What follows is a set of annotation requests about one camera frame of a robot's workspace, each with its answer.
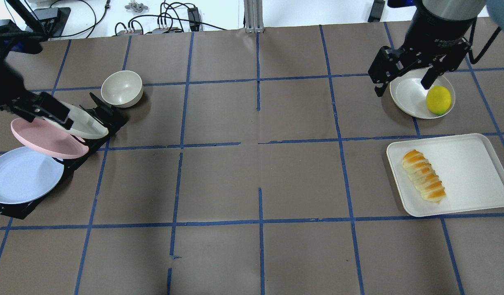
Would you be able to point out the black dish rack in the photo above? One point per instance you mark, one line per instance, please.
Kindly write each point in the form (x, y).
(107, 116)

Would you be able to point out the aluminium frame post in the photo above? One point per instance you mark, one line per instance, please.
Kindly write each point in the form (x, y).
(253, 16)

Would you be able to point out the white rectangular tray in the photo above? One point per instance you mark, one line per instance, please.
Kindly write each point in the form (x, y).
(467, 165)

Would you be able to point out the shallow beige dish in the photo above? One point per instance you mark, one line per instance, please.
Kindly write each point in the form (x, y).
(408, 94)

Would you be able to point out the pink plate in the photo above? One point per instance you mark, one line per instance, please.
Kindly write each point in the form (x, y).
(44, 138)

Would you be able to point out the sliced bread loaf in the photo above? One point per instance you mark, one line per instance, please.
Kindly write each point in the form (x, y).
(424, 178)

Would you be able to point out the beige bowl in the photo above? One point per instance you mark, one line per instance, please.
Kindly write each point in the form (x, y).
(122, 89)

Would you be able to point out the blue plate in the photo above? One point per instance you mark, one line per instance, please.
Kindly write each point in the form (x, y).
(26, 175)

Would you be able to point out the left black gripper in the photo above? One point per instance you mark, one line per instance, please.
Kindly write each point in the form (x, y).
(5, 84)

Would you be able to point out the yellow lemon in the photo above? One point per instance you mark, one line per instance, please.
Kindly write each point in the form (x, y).
(438, 100)

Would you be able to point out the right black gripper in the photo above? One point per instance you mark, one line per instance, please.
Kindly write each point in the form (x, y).
(434, 30)

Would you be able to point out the black monitor stand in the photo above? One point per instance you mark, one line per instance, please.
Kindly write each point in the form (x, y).
(49, 21)

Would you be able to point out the beige plate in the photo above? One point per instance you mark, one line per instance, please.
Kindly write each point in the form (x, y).
(84, 125)

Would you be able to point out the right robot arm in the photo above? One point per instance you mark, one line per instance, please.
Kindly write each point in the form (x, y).
(461, 10)

